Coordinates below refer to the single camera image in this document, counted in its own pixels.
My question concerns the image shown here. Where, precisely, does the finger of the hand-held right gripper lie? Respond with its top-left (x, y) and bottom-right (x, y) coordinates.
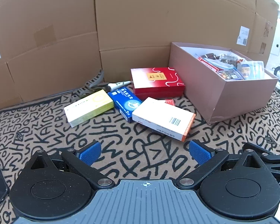
top-left (243, 142), bottom-right (280, 169)

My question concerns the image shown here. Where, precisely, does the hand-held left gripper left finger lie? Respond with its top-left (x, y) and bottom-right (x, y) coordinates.
top-left (26, 141), bottom-right (115, 190)

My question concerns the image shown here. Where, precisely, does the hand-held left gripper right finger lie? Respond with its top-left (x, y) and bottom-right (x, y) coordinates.
top-left (176, 139), bottom-right (265, 190)

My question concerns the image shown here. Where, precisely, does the yellow and white medicine box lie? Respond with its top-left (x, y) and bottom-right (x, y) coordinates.
top-left (64, 89), bottom-right (115, 128)

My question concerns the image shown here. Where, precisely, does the white and orange medicine box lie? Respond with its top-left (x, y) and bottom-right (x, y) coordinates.
top-left (132, 97), bottom-right (196, 142)

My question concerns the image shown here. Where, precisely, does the blue medicine box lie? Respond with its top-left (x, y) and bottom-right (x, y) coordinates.
top-left (107, 86), bottom-right (143, 123)

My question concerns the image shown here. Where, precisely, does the pink cardboard box container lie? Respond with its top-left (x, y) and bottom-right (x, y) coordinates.
top-left (168, 42), bottom-right (279, 125)

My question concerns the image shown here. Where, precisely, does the white patterned cream tube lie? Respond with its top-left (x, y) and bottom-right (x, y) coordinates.
top-left (107, 80), bottom-right (132, 91)

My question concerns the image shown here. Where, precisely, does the letter patterned mat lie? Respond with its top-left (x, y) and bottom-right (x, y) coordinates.
top-left (0, 82), bottom-right (280, 224)

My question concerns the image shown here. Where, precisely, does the small red card box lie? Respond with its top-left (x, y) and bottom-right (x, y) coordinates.
top-left (158, 99), bottom-right (176, 107)

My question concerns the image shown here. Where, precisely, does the grey hair claw clip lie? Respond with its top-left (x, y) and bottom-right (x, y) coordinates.
top-left (77, 69), bottom-right (105, 98)

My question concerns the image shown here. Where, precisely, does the clear plastic cup blue label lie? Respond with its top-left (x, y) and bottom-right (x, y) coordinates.
top-left (237, 60), bottom-right (265, 80)

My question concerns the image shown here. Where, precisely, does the blue printed packet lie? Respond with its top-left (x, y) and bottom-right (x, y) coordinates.
top-left (217, 69), bottom-right (245, 82)

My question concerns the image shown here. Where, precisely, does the red gift box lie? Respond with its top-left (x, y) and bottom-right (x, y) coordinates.
top-left (130, 67), bottom-right (186, 101)

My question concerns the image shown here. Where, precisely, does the red packet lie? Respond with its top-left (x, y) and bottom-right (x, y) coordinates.
top-left (198, 56), bottom-right (220, 72)

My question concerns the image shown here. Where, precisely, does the clear bag of snacks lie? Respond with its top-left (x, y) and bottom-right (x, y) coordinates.
top-left (215, 54), bottom-right (241, 66)

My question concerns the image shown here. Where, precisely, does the brown cardboard sheet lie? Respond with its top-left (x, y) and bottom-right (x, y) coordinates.
top-left (247, 0), bottom-right (279, 69)
top-left (94, 0), bottom-right (257, 83)
top-left (0, 0), bottom-right (102, 113)

